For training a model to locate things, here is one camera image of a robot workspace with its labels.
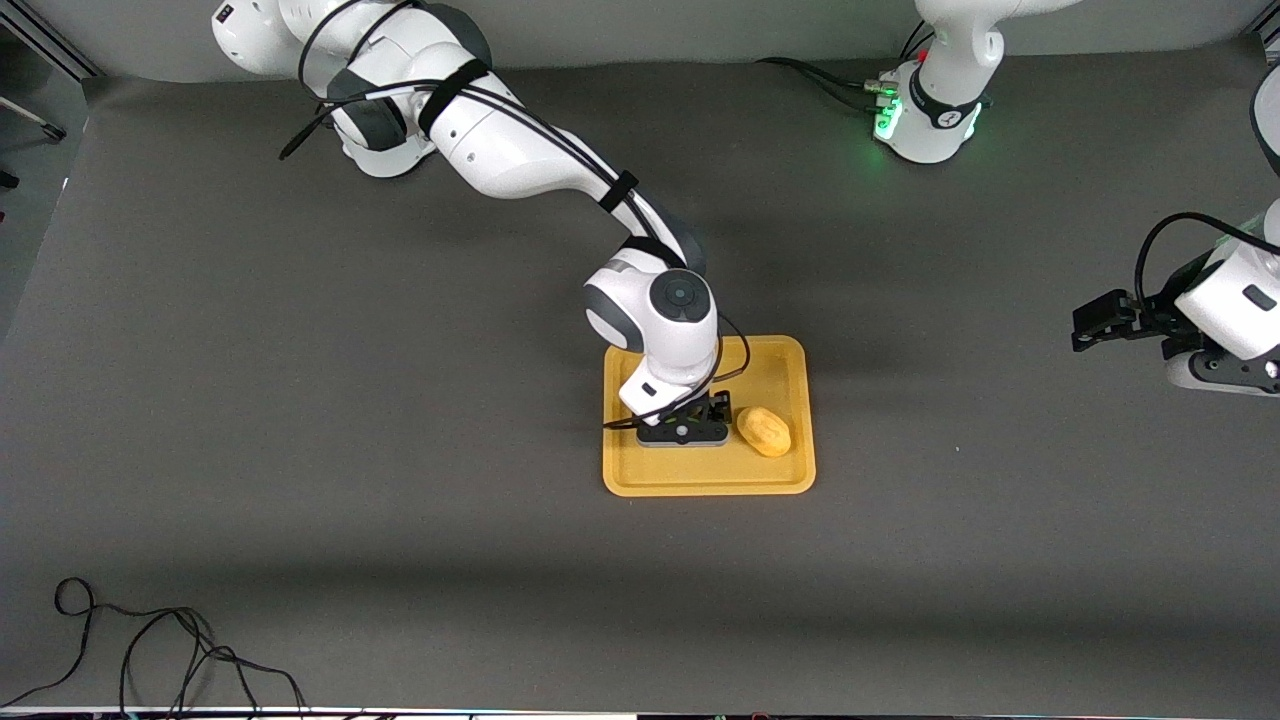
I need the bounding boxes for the yellow-brown potato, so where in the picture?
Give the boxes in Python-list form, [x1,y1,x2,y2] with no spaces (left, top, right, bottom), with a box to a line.
[736,406,793,459]

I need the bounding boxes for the yellow plastic tray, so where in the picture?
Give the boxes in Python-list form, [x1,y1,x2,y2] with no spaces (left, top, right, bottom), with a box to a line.
[602,335,817,498]

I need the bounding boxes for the dark grey table cover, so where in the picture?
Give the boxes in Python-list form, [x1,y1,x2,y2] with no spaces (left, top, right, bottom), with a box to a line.
[0,40,1280,713]

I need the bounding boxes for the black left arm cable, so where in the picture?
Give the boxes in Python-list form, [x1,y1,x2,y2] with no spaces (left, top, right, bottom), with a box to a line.
[1135,212,1280,321]

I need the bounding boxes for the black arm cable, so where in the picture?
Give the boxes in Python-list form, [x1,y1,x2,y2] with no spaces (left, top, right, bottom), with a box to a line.
[1135,212,1280,321]
[278,0,751,431]

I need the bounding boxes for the black left base cables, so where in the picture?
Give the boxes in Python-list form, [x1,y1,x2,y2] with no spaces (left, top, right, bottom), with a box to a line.
[755,20,936,111]

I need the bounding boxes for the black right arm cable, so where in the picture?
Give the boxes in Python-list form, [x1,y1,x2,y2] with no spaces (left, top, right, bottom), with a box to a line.
[278,0,751,431]

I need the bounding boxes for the loose black cable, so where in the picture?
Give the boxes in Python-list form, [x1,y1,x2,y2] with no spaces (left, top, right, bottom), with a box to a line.
[0,577,308,716]

